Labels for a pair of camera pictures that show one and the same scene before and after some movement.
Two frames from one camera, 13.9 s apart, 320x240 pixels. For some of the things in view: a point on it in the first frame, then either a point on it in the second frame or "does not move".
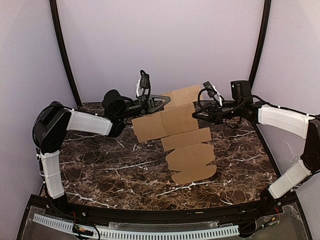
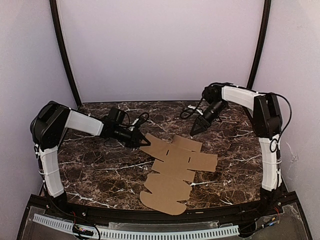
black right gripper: (215, 115) → (203, 123)
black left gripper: (145, 104) → (134, 139)
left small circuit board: (82, 231) does not move
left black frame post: (53, 8) does not move
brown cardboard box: (190, 149) → (178, 158)
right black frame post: (267, 8) does not move
